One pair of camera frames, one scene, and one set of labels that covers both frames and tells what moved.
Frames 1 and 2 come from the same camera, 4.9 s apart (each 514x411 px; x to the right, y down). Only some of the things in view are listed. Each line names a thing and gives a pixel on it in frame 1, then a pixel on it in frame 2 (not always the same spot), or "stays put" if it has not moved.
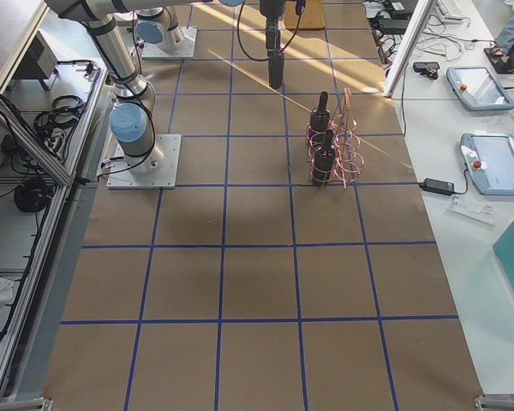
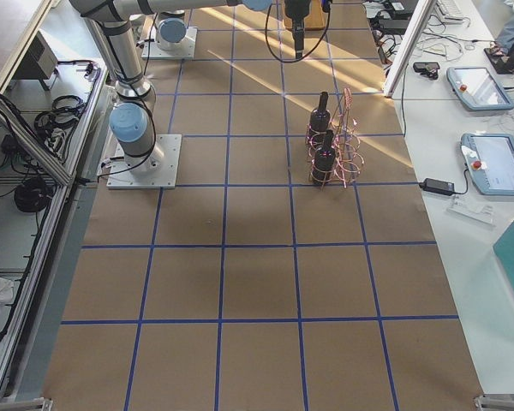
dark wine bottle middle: (319, 122) stays put
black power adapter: (398, 8) stays put
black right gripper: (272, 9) to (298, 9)
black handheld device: (427, 68) stays put
